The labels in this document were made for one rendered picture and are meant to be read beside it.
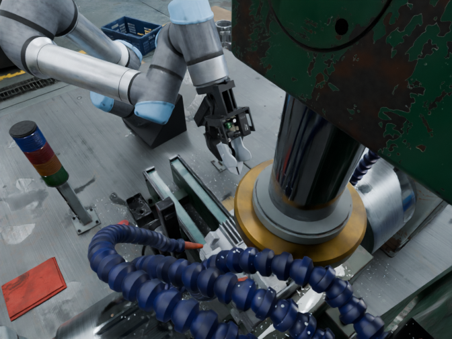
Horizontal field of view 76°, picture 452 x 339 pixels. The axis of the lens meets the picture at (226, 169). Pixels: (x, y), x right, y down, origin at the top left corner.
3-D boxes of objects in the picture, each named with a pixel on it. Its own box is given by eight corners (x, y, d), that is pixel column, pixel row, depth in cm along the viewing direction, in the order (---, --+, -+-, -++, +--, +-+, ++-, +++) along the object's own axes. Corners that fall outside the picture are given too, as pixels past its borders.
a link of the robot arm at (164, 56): (143, 66, 65) (157, 61, 56) (159, 19, 65) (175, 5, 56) (174, 81, 69) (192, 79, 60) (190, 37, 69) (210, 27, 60)
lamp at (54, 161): (64, 169, 78) (56, 158, 75) (40, 179, 76) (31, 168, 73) (58, 157, 82) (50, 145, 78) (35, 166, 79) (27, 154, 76)
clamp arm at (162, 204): (190, 266, 69) (176, 204, 50) (179, 273, 68) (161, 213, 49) (183, 255, 71) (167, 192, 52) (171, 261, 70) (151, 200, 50)
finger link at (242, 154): (249, 178, 63) (238, 139, 59) (235, 173, 68) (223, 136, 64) (261, 172, 64) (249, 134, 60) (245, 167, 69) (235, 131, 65)
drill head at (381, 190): (419, 215, 87) (472, 158, 69) (340, 287, 73) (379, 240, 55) (352, 166, 101) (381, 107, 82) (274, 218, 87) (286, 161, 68)
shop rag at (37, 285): (54, 256, 91) (53, 255, 90) (67, 287, 85) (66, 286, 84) (2, 286, 85) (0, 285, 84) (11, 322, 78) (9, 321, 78)
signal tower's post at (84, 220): (101, 223, 99) (44, 130, 68) (78, 235, 96) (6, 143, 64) (93, 207, 103) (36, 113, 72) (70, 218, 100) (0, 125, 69)
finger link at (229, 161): (238, 185, 62) (225, 146, 58) (224, 179, 67) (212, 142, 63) (249, 178, 63) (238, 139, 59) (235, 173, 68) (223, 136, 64)
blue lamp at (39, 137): (48, 145, 72) (40, 132, 68) (23, 155, 69) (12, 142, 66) (43, 132, 75) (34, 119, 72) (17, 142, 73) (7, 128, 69)
